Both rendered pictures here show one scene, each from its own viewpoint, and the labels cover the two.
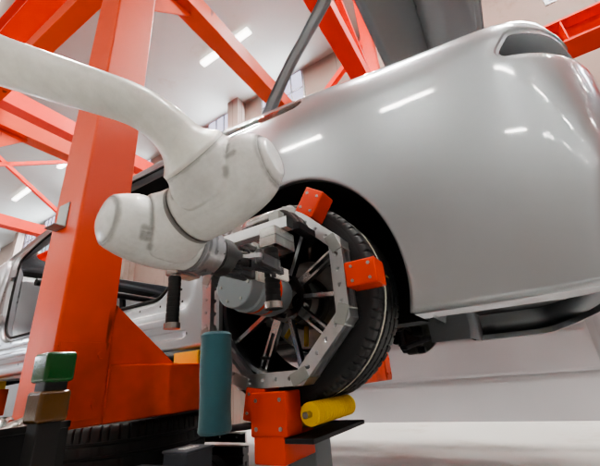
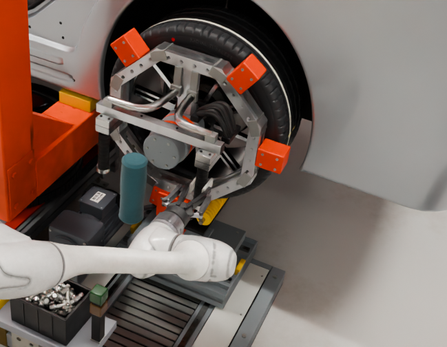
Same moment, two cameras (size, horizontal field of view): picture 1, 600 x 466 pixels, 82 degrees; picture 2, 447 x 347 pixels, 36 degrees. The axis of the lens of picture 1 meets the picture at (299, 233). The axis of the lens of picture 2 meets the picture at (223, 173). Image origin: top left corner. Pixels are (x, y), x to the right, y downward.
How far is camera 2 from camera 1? 175 cm
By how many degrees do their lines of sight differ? 60
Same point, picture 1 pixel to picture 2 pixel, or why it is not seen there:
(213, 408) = (133, 211)
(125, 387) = (46, 169)
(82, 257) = (5, 100)
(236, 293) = (162, 160)
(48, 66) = (135, 271)
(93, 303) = (19, 129)
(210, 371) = (132, 191)
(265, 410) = not seen: hidden behind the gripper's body
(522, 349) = not seen: outside the picture
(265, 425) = not seen: hidden behind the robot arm
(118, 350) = (37, 145)
